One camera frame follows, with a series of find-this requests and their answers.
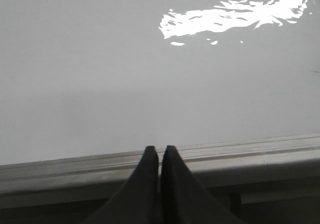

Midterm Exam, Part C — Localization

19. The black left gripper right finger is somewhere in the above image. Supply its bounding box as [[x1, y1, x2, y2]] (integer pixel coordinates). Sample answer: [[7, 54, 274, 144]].
[[160, 145, 243, 223]]

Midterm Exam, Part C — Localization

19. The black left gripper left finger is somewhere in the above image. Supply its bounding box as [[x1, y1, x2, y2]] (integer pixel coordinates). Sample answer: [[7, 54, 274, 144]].
[[83, 146, 159, 223]]

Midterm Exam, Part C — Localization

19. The white whiteboard with aluminium frame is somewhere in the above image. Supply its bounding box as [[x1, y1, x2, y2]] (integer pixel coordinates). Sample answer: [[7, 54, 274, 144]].
[[0, 0, 320, 208]]

